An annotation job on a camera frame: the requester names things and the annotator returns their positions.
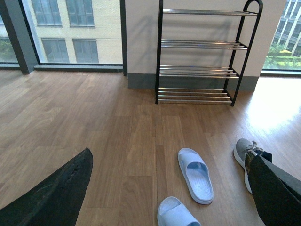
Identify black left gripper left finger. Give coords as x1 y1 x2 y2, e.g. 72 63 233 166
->
0 148 93 226

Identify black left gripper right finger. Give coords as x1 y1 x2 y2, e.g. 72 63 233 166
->
245 151 301 226

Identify grey sneaker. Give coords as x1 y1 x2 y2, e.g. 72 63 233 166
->
233 138 272 194

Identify light blue slipper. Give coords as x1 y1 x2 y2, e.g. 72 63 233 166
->
178 148 214 204
157 196 201 226

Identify black metal shoe rack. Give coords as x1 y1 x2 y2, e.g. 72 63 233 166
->
155 0 263 106

